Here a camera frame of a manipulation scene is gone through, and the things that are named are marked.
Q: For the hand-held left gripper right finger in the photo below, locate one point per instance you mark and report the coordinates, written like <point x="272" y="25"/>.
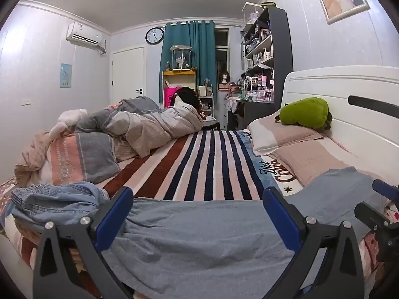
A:
<point x="279" y="215"/>

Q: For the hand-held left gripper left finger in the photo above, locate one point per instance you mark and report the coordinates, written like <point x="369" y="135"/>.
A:
<point x="116" y="215"/>

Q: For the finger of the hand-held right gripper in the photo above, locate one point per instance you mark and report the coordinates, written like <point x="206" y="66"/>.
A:
<point x="385" y="188"/>
<point x="369" y="215"/>

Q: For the grey pants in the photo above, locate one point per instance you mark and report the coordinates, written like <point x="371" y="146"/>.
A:
<point x="202" y="239"/>

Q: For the blue denim jeans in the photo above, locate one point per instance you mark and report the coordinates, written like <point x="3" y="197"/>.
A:
<point x="56" y="202"/>

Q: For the pink ribbed blanket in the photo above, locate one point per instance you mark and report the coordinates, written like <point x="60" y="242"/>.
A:
<point x="314" y="162"/>

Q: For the pink grey folded blanket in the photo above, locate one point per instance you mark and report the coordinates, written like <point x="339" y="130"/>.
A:
<point x="78" y="158"/>

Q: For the pink ribbed pillow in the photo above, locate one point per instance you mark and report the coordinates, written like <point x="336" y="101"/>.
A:
<point x="280" y="135"/>

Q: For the striped blanket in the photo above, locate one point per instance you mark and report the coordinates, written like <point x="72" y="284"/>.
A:
<point x="202" y="162"/>

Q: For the grey beige duvet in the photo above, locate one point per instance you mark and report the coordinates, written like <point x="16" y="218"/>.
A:
<point x="149" y="124"/>

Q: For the peach cloth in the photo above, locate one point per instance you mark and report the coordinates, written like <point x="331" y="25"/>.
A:
<point x="31" y="158"/>

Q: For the green plush toy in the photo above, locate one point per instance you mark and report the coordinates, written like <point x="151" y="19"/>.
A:
<point x="304" y="113"/>

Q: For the dark desk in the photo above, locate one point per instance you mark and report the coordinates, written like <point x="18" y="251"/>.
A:
<point x="249" y="112"/>

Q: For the black round stool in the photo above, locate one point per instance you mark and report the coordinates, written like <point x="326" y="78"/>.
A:
<point x="210" y="125"/>

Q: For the white headboard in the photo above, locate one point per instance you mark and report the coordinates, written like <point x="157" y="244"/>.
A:
<point x="343" y="81"/>

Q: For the pink bag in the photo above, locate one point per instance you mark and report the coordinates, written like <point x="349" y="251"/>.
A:
<point x="170" y="98"/>

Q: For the black white plush toy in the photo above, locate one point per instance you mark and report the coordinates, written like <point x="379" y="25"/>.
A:
<point x="187" y="95"/>

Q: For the white door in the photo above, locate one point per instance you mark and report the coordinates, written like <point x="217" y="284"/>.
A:
<point x="127" y="74"/>

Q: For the mannequin head with wig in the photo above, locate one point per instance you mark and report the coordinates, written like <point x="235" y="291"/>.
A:
<point x="224" y="79"/>

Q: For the yellow shelf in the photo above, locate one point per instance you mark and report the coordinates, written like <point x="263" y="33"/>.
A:
<point x="179" y="73"/>

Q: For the window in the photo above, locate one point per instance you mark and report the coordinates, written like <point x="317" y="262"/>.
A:
<point x="222" y="56"/>

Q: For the glass display case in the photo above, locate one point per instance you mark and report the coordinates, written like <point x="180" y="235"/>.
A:
<point x="181" y="57"/>

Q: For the dark bookshelf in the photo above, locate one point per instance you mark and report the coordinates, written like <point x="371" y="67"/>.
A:
<point x="282" y="43"/>

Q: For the teal curtain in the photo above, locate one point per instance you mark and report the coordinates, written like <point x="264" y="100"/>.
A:
<point x="202" y="53"/>

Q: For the white air conditioner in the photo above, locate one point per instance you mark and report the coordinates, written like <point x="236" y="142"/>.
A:
<point x="84" y="34"/>

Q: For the clear display box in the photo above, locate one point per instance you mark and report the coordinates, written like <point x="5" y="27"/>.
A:
<point x="252" y="12"/>

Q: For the white light switch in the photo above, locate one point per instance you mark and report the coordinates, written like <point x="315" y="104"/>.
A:
<point x="26" y="102"/>

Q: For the small blue wall poster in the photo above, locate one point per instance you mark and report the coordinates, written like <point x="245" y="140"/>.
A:
<point x="66" y="75"/>

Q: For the round wall clock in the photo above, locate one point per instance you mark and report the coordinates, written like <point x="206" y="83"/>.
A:
<point x="155" y="35"/>

